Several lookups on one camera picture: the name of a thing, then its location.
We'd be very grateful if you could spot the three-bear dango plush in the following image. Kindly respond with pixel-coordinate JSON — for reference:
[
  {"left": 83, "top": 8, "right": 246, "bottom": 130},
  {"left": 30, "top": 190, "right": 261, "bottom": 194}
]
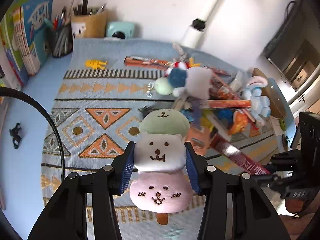
[{"left": 130, "top": 109, "right": 193, "bottom": 225}]

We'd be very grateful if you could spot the white blue duck plush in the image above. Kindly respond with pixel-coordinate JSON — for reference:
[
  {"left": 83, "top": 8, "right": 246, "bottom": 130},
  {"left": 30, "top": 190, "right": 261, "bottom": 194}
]
[{"left": 154, "top": 62, "right": 214, "bottom": 100}]

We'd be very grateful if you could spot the long red snack box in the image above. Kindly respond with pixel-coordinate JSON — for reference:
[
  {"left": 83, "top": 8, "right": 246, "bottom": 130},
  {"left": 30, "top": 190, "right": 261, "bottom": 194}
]
[{"left": 210, "top": 134, "right": 271, "bottom": 176}]

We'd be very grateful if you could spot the round wooden board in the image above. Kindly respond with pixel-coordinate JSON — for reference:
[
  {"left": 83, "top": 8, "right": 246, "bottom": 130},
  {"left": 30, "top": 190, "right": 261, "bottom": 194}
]
[{"left": 252, "top": 68, "right": 286, "bottom": 119}]

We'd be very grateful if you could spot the orange snack bag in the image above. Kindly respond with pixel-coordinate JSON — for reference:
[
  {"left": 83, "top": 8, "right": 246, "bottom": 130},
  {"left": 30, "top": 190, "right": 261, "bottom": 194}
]
[{"left": 228, "top": 110, "right": 248, "bottom": 135}]

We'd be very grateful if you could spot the black toy figure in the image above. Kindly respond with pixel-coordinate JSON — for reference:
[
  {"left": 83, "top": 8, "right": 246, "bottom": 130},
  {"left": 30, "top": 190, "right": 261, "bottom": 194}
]
[{"left": 9, "top": 122, "right": 22, "bottom": 149}]

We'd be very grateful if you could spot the blue patterned woven mat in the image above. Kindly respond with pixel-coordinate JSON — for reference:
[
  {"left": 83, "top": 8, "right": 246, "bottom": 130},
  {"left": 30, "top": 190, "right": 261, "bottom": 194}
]
[{"left": 41, "top": 38, "right": 279, "bottom": 239}]

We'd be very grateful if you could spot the yellow toy figure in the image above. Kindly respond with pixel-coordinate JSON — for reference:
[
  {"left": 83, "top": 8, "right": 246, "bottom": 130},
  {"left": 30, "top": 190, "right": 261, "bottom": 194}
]
[{"left": 85, "top": 59, "right": 108, "bottom": 70}]

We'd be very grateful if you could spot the green workbook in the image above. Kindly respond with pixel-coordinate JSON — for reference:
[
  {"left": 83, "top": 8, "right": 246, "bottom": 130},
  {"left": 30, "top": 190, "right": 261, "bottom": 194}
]
[{"left": 0, "top": 0, "right": 46, "bottom": 86}]

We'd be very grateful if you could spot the red snack box far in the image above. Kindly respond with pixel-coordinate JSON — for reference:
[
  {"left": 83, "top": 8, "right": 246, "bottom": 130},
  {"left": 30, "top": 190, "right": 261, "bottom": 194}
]
[{"left": 124, "top": 56, "right": 174, "bottom": 69}]

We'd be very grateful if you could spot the blue workbook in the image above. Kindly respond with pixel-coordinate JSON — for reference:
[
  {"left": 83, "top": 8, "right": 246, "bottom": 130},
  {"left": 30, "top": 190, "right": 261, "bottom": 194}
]
[{"left": 20, "top": 0, "right": 53, "bottom": 76}]

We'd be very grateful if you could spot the black mesh pen cup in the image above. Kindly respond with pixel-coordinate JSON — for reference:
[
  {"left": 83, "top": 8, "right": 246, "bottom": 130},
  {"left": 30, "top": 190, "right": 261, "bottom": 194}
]
[{"left": 48, "top": 23, "right": 73, "bottom": 58}]

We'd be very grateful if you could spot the tan pen holder box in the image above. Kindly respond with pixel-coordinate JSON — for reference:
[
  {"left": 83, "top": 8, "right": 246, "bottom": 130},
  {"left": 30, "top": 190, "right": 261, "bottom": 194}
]
[{"left": 71, "top": 10, "right": 107, "bottom": 39}]

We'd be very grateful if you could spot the black cable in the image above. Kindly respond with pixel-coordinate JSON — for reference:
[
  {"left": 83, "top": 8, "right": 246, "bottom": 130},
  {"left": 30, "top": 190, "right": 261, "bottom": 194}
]
[{"left": 0, "top": 87, "right": 66, "bottom": 181}]

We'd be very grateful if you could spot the mint instant camera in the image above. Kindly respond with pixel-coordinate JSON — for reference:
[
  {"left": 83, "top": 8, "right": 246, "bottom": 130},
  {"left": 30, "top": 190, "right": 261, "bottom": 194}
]
[{"left": 105, "top": 21, "right": 136, "bottom": 40}]

